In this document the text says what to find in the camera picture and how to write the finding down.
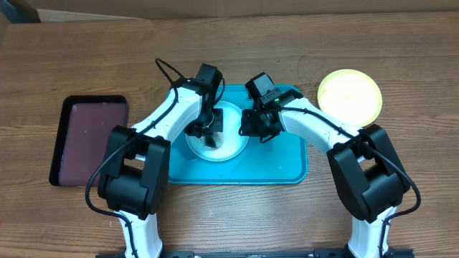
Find green scrubbing sponge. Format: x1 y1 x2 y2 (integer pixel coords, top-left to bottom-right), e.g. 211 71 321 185
204 133 221 148

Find light blue plate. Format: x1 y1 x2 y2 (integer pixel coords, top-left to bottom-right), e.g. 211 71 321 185
186 101 248 161

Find yellow plate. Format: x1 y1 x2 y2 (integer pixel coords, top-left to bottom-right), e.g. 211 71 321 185
317 69 383 127

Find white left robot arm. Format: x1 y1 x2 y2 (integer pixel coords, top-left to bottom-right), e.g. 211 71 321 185
86 75 225 257

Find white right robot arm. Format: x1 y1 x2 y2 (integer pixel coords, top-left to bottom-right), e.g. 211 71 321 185
239 90 412 257

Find blue plastic tray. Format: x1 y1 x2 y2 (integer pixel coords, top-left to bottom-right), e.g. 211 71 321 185
169 85 308 185

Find black tray of brown water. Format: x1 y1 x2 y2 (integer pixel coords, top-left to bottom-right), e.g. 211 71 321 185
49 95 128 187

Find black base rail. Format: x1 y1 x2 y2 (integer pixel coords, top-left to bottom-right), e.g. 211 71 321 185
95 247 415 258

